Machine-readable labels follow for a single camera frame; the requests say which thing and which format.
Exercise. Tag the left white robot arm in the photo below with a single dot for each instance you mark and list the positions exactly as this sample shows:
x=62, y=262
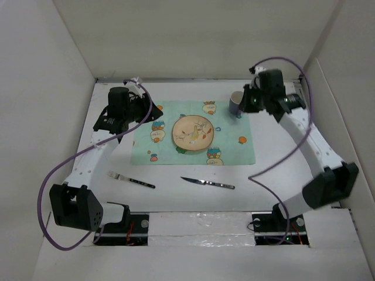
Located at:
x=74, y=202

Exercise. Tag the knife with patterned handle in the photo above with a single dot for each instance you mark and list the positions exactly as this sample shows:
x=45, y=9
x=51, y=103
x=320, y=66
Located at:
x=209, y=183

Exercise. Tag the fork with black handle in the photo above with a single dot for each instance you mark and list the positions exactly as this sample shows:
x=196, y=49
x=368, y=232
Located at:
x=120, y=177

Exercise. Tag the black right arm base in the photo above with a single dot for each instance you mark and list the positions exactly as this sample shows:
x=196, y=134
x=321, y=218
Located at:
x=270, y=228

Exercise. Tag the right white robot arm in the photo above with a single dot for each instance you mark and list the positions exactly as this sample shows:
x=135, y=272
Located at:
x=333, y=178

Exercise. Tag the round bird pattern plate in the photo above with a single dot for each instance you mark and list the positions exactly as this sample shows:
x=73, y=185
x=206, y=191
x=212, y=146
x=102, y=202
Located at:
x=193, y=133

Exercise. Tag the purple mug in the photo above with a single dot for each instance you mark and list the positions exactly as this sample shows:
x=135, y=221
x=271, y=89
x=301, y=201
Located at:
x=234, y=103

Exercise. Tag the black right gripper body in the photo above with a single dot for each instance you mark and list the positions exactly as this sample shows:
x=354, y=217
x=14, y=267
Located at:
x=254, y=100

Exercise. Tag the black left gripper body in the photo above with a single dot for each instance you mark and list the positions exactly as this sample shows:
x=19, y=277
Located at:
x=138, y=109

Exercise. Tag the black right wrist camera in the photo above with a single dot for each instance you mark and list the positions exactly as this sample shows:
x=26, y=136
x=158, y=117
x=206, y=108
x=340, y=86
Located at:
x=272, y=83

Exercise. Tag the green cartoon print cloth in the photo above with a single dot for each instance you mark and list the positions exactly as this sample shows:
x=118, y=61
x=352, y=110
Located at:
x=232, y=143

